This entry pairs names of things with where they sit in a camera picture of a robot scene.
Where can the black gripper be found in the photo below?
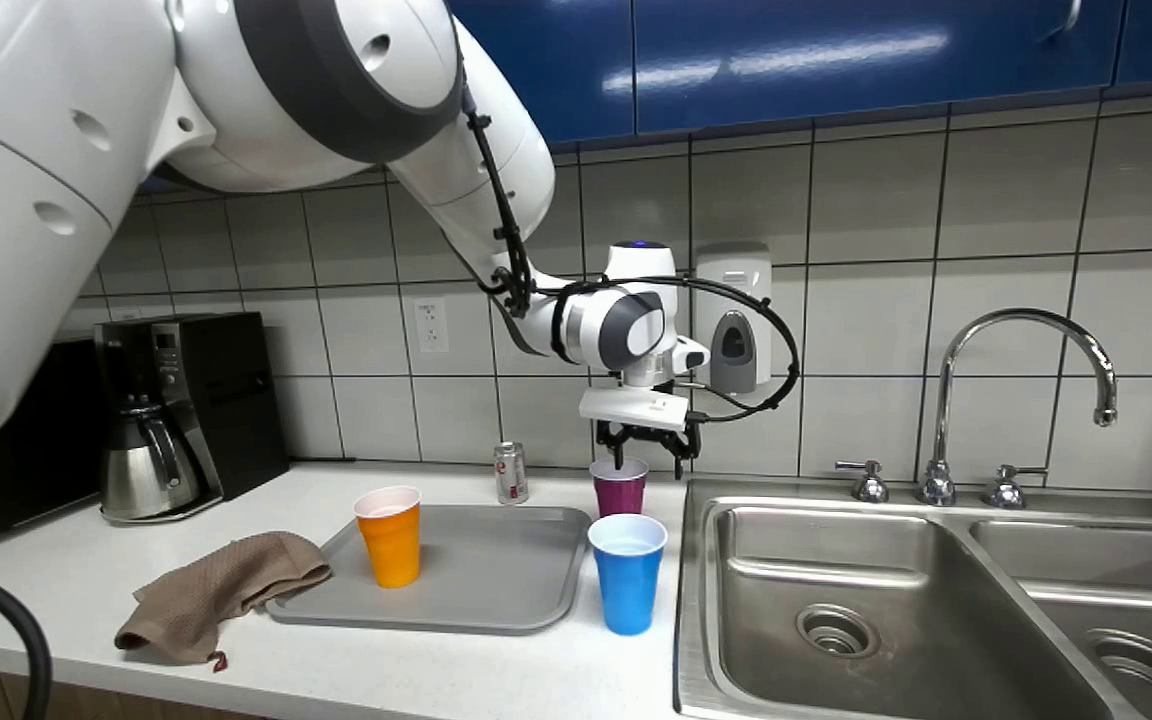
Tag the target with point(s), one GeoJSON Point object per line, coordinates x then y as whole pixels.
{"type": "Point", "coordinates": [617, 439]}

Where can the purple plastic cup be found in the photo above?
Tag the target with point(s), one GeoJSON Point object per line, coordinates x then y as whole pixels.
{"type": "Point", "coordinates": [617, 487]}

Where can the blue plastic cup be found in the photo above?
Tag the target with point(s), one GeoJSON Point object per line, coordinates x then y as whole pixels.
{"type": "Point", "coordinates": [629, 559]}

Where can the orange plastic cup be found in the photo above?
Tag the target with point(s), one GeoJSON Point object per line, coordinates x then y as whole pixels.
{"type": "Point", "coordinates": [391, 528]}

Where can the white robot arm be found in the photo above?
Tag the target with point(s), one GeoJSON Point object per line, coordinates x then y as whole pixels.
{"type": "Point", "coordinates": [300, 92]}

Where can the grey serving tray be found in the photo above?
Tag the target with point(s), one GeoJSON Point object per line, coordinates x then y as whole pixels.
{"type": "Point", "coordinates": [485, 569]}

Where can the white soap dispenser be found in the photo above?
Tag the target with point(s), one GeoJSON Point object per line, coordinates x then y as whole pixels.
{"type": "Point", "coordinates": [735, 332]}

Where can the stainless steel double sink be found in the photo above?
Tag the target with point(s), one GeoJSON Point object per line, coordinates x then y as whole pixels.
{"type": "Point", "coordinates": [804, 605]}

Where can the chrome gooseneck faucet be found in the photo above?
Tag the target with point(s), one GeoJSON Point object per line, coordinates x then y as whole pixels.
{"type": "Point", "coordinates": [999, 400]}

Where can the blue upper cabinets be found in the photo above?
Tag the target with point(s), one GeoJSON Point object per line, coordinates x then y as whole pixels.
{"type": "Point", "coordinates": [614, 68]}

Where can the black steel coffee maker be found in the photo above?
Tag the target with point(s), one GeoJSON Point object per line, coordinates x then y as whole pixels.
{"type": "Point", "coordinates": [215, 383]}

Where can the brown cloth towel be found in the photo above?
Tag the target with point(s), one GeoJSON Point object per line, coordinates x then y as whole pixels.
{"type": "Point", "coordinates": [178, 618]}

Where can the steel coffee carafe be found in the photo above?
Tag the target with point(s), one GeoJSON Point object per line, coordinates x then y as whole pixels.
{"type": "Point", "coordinates": [147, 468]}

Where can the black microwave oven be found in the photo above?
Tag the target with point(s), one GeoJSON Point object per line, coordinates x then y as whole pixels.
{"type": "Point", "coordinates": [52, 441]}

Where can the wooden lower cabinet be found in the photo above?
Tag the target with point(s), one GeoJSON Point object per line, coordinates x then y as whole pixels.
{"type": "Point", "coordinates": [64, 703]}

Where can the white wall outlet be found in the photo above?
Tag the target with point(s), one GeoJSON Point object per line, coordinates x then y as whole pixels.
{"type": "Point", "coordinates": [430, 326]}

